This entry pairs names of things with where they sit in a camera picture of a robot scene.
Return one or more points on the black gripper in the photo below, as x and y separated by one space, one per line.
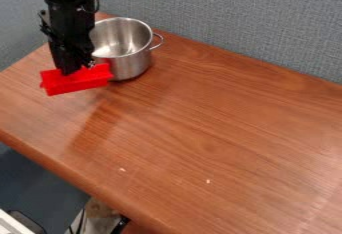
67 22

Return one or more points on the red rectangular block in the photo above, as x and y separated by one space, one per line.
86 78

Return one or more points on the stainless steel pot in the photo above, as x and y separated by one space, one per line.
125 42

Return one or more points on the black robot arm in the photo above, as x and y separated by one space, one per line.
67 22

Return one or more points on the white object at corner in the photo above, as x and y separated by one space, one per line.
16 223

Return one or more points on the metal table leg frame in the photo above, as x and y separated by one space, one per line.
98 219

